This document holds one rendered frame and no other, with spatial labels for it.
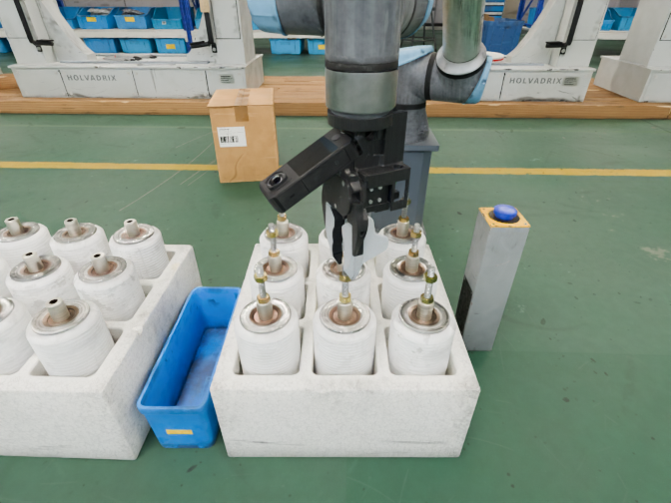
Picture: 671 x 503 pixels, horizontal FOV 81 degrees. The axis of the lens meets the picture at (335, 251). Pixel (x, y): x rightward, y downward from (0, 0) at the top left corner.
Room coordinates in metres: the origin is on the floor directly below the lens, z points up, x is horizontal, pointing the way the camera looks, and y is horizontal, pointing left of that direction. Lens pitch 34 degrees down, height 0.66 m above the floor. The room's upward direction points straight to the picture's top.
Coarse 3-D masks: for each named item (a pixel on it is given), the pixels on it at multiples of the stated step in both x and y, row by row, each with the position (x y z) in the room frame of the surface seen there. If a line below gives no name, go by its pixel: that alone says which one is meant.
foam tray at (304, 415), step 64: (256, 256) 0.69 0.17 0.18; (384, 320) 0.50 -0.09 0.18; (256, 384) 0.37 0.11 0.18; (320, 384) 0.37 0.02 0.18; (384, 384) 0.37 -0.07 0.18; (448, 384) 0.37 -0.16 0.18; (256, 448) 0.36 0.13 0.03; (320, 448) 0.36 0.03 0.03; (384, 448) 0.36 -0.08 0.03; (448, 448) 0.36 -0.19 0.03
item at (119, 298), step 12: (132, 264) 0.57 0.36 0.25; (120, 276) 0.53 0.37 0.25; (132, 276) 0.55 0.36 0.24; (84, 288) 0.51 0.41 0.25; (96, 288) 0.51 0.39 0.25; (108, 288) 0.51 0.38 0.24; (120, 288) 0.52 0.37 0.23; (132, 288) 0.54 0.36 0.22; (96, 300) 0.50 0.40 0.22; (108, 300) 0.51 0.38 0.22; (120, 300) 0.52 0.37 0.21; (132, 300) 0.53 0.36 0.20; (108, 312) 0.51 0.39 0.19; (120, 312) 0.51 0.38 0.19; (132, 312) 0.53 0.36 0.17
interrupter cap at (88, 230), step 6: (84, 228) 0.69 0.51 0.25; (90, 228) 0.69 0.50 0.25; (96, 228) 0.69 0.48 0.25; (54, 234) 0.67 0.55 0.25; (60, 234) 0.67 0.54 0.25; (66, 234) 0.67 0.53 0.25; (84, 234) 0.67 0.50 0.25; (90, 234) 0.66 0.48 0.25; (54, 240) 0.64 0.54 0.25; (60, 240) 0.65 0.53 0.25; (66, 240) 0.65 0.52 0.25; (72, 240) 0.65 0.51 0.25; (78, 240) 0.64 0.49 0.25
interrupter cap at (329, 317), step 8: (328, 304) 0.46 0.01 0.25; (336, 304) 0.46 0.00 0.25; (352, 304) 0.46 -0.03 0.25; (360, 304) 0.46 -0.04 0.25; (320, 312) 0.44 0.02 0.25; (328, 312) 0.44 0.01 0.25; (336, 312) 0.44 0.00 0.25; (352, 312) 0.44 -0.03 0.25; (360, 312) 0.44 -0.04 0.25; (368, 312) 0.44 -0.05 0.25; (328, 320) 0.42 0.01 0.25; (336, 320) 0.43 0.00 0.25; (352, 320) 0.43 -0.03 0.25; (360, 320) 0.42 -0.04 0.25; (368, 320) 0.42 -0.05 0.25; (328, 328) 0.41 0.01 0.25; (336, 328) 0.41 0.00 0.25; (344, 328) 0.41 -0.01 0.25; (352, 328) 0.41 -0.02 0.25; (360, 328) 0.41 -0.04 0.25
